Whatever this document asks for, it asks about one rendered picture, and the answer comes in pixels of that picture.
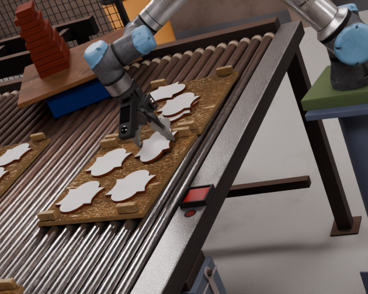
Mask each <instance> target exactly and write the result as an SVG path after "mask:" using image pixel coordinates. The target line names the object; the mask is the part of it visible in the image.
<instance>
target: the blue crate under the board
mask: <svg viewBox="0 0 368 294"><path fill-rule="evenodd" d="M110 96H111V95H110V94H109V92H108V91H107V90H106V88H105V87H104V86H103V84H102V83H101V81H100V80H99V79H98V78H95V79H93V80H90V81H87V82H85V83H82V84H80V85H78V86H75V87H72V88H70V89H67V90H65V91H63V92H60V93H57V94H55V95H53V96H50V97H48V98H45V99H44V100H46V102H47V104H48V106H49V108H50V110H51V112H52V114H53V116H54V118H58V117H61V116H63V115H66V114H68V113H71V112H73V111H75V110H78V109H81V108H83V107H86V106H88V105H90V104H93V103H96V102H98V101H100V100H103V99H105V98H108V97H110Z"/></svg>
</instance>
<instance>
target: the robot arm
mask: <svg viewBox="0 0 368 294"><path fill-rule="evenodd" d="M187 1H188V0H152V1H151V2H150V3H149V4H148V5H147V6H146V7H145V8H144V9H143V10H142V11H141V12H140V13H139V15H137V17H136V18H135V19H134V20H132V21H130V22H129V23H128V24H127V25H126V27H125V29H124V34H123V36H122V37H121V38H119V39H117V40H116V41H114V42H112V43H110V44H107V43H105V41H103V40H99V41H97V42H95V43H93V44H91V45H90V46H89V47H88V48H87V49H86V50H85V52H84V58H85V60H86V62H87V63H88V65H89V66H90V69H91V70H93V72H94V73H95V75H96V76H97V77H98V79H99V80H100V81H101V83H102V84H103V86H104V87H105V88H106V90H107V91H108V92H109V94H110V95H111V96H112V97H113V98H114V100H115V101H122V102H120V115H119V139H121V140H123V141H124V140H127V139H132V140H133V142H134V143H135V144H136V145H137V146H138V147H139V148H140V149H141V148H142V147H143V143H142V142H141V140H140V139H141V137H140V133H141V126H142V125H147V123H148V122H149V123H150V127H151V129H153V130H154V131H158V132H159V133H160V134H161V135H162V136H164V137H165V138H166V139H167V140H169V141H174V140H175V138H174V137H173V135H172V133H171V132H170V130H169V129H170V124H171V121H170V119H168V118H167V117H165V118H163V119H160V118H158V117H157V116H156V115H155V114H153V113H154V110H155V111H156V110H157V108H158V105H157V103H156V101H155V100H154V99H153V97H152V96H151V94H150V93H146V94H145V93H144V92H143V91H142V89H141V88H140V87H139V85H138V83H137V82H136V80H135V79H131V78H130V77H129V75H128V74H127V72H126V71H125V70H124V68H123V67H125V66H127V65H128V64H130V63H132V62H134V61H135V60H137V59H139V58H141V57H142V56H144V55H147V54H149V53H150V51H152V50H154V49H155V48H156V47H157V43H156V41H155V38H154V35H155V34H156V33H157V32H158V31H159V30H160V29H161V28H162V27H163V26H164V25H165V24H166V22H167V21H168V20H169V19H170V18H171V17H172V16H173V15H174V14H175V13H176V12H177V11H178V10H179V9H180V8H181V7H182V6H183V5H184V4H185V3H186V2H187ZM279 1H281V2H282V3H283V4H285V5H286V6H287V7H288V8H289V9H290V10H291V11H293V12H294V13H295V14H296V15H297V16H298V17H300V18H301V19H302V20H304V21H305V22H306V23H307V24H308V25H309V26H311V27H312V28H313V29H314V30H315V31H316V32H317V40H318V41H319V42H321V43H322V44H323V45H324V46H326V48H327V52H328V55H329V59H330V62H331V69H330V83H331V86H332V88H333V89H334V90H340V91H344V90H353V89H357V88H361V87H364V86H366V85H368V25H367V24H365V22H364V21H362V20H361V19H360V16H359V10H358V9H357V7H356V5H355V4H353V3H350V4H346V5H342V6H338V7H337V6H336V5H334V4H333V3H332V2H331V1H330V0H279ZM151 98H152V100H153V101H154V103H155V105H153V103H152V101H151V100H150V99H151ZM147 121H148V122H147Z"/></svg>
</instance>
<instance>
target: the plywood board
mask: <svg viewBox="0 0 368 294"><path fill-rule="evenodd" d="M124 29H125V27H123V28H121V29H118V30H116V31H113V32H111V33H108V34H105V35H104V36H101V37H98V38H96V39H93V40H91V41H88V42H86V43H83V44H81V45H78V46H76V47H74V48H71V49H69V50H70V67H69V68H67V69H65V70H62V71H60V72H57V73H54V74H52V75H50V76H47V77H45V78H42V79H41V78H40V76H39V73H38V71H37V69H36V67H35V65H34V64H31V65H29V66H26V67H25V70H24V73H23V79H22V84H21V88H20V93H19V99H18V108H19V109H21V108H22V107H25V106H28V105H30V104H33V103H35V102H38V101H40V100H43V99H45V98H48V97H50V96H53V95H56V94H57V93H60V92H63V91H65V90H67V89H70V88H73V87H75V86H78V85H80V84H82V83H85V82H87V81H90V80H93V79H95V78H97V76H96V75H95V73H94V72H93V70H91V69H90V66H89V65H88V63H87V62H86V60H85V58H84V52H85V50H86V49H87V48H88V47H89V46H90V45H91V44H93V43H95V42H97V41H99V40H103V41H105V43H107V44H110V43H112V42H114V41H116V40H117V39H119V38H121V37H123V34H124ZM142 59H143V58H142V57H141V58H139V59H137V60H135V61H134V62H132V63H135V62H137V61H140V60H142ZM132 63H130V64H132Z"/></svg>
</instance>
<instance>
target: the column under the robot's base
mask: <svg viewBox="0 0 368 294"><path fill-rule="evenodd" d="M330 118H338V120H339V124H340V126H341V130H342V134H343V137H344V140H345V143H346V147H347V150H348V154H349V157H350V161H351V164H352V167H353V171H354V173H355V177H356V181H357V184H358V187H359V190H360V194H361V196H362V200H363V204H364V207H365V210H366V213H367V217H368V103H367V104H357V105H352V106H342V107H333V108H322V109H317V110H308V111H307V113H306V115H305V119H306V121H313V120H323V119H330ZM360 276H361V278H362V281H363V285H364V288H365V291H366V294H368V271H360Z"/></svg>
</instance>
